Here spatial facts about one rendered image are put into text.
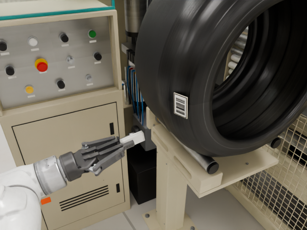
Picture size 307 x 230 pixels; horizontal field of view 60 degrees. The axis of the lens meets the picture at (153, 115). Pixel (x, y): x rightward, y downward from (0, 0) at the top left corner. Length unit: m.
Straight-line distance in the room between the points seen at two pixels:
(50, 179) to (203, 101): 0.42
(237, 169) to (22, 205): 0.73
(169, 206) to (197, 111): 0.98
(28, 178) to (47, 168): 0.05
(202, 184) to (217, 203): 1.08
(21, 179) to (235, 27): 0.59
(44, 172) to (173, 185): 0.87
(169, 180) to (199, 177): 0.54
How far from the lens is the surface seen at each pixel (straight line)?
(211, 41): 0.61
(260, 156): 1.13
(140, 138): 0.77
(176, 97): 0.64
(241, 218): 1.94
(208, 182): 0.91
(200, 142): 0.74
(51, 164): 0.72
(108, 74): 1.31
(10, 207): 0.59
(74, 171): 0.72
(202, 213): 1.91
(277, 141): 1.05
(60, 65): 1.24
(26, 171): 0.73
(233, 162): 1.06
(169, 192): 1.49
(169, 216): 1.65
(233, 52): 1.36
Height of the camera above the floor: 1.50
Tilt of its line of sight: 33 degrees down
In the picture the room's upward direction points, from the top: straight up
